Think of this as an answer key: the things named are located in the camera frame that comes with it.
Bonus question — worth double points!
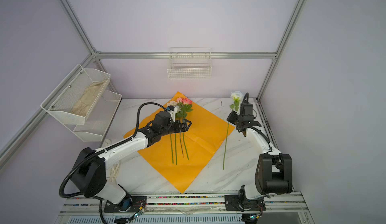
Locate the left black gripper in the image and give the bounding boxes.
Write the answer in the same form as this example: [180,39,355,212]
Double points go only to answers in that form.
[161,118,192,137]

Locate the pink fake rose spray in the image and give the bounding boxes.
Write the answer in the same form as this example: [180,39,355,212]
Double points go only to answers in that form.
[169,97,193,157]

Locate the cream fake rose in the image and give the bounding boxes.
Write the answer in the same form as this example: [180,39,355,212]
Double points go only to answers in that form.
[167,100,178,164]

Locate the white fake rose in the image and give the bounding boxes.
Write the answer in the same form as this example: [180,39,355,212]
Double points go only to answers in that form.
[222,91,243,170]

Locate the orange wrapping paper sheet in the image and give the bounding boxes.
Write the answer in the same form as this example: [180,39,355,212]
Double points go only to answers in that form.
[123,91,236,194]

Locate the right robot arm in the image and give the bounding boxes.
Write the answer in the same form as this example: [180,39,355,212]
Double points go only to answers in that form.
[227,100,293,200]

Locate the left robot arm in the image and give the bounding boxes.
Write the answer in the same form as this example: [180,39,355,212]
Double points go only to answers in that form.
[68,111,192,209]

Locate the lower white mesh shelf basket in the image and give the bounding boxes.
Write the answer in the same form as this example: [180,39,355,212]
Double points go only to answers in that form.
[73,90,122,141]

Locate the white mesh shelf basket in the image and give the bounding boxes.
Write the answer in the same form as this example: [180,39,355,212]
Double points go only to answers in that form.
[40,65,111,125]
[73,90,122,141]

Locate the beige cloth in basket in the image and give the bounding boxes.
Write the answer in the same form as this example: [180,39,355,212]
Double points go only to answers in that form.
[70,80,106,117]

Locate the upper white mesh shelf basket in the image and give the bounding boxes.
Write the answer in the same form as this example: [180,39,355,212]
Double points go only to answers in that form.
[40,65,111,125]

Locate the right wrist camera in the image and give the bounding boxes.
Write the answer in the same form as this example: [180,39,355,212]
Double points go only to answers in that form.
[238,101,245,115]

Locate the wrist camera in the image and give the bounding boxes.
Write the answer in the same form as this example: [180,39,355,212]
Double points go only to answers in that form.
[238,101,245,115]
[167,105,180,122]

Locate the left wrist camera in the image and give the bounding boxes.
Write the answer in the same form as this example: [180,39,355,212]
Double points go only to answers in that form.
[167,105,180,122]

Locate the white wire wall basket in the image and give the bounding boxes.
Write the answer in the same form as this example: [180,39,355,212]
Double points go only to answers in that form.
[167,47,212,80]

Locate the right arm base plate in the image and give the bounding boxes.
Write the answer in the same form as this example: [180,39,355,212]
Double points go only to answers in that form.
[224,195,266,212]

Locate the white string ribbon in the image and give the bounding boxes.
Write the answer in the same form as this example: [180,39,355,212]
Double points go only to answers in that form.
[102,138,121,184]

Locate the aluminium rail front frame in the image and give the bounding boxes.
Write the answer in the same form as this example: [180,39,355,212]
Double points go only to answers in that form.
[55,192,314,224]

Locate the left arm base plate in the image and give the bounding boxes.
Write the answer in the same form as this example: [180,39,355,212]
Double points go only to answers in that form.
[103,196,147,213]

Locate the black corrugated cable left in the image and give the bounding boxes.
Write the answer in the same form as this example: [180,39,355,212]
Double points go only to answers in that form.
[58,102,167,224]

